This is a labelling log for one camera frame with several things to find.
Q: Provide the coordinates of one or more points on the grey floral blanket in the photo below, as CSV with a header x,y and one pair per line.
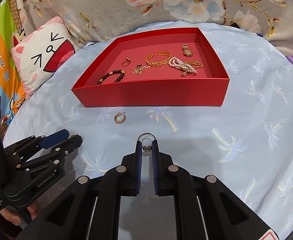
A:
x,y
100,20

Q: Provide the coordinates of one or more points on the gold oval brooch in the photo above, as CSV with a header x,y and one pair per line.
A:
x,y
186,51

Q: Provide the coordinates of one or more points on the colourful cartoon bedsheet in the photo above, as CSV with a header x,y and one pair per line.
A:
x,y
11,89

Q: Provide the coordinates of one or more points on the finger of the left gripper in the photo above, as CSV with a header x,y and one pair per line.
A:
x,y
43,158
35,144

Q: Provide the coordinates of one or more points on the light blue palm cloth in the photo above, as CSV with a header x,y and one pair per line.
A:
x,y
247,142

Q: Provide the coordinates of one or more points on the red cardboard box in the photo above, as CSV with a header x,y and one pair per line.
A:
x,y
109,80

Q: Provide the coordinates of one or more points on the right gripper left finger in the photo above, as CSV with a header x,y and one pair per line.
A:
x,y
89,208

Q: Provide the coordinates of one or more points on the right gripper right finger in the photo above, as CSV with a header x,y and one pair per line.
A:
x,y
205,208

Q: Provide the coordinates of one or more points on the rose gold hoop earring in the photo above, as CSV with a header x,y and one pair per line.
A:
x,y
120,117

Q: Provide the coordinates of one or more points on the left hand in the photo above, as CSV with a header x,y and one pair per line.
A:
x,y
13,217

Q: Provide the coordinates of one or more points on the white cat face pillow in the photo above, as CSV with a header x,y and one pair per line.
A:
x,y
40,54

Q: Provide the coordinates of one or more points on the gold chain bangle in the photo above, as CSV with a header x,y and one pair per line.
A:
x,y
162,58

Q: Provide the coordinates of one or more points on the black object on blanket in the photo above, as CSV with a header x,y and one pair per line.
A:
x,y
235,25

